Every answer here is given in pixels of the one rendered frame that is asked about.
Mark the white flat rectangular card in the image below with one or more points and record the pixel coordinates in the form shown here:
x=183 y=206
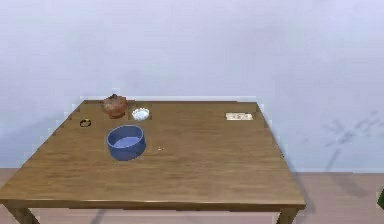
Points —
x=239 y=116

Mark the white fluted dish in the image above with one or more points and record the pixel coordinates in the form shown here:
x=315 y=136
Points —
x=140 y=114

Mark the brown wooden table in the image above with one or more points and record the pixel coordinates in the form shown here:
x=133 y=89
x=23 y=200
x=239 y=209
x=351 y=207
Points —
x=206 y=166

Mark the blue round bowl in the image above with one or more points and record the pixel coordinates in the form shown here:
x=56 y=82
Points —
x=126 y=143

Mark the brown clay teapot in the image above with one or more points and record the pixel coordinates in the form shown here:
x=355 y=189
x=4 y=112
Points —
x=114 y=105

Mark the green house plant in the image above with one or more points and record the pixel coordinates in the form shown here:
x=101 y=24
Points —
x=381 y=199

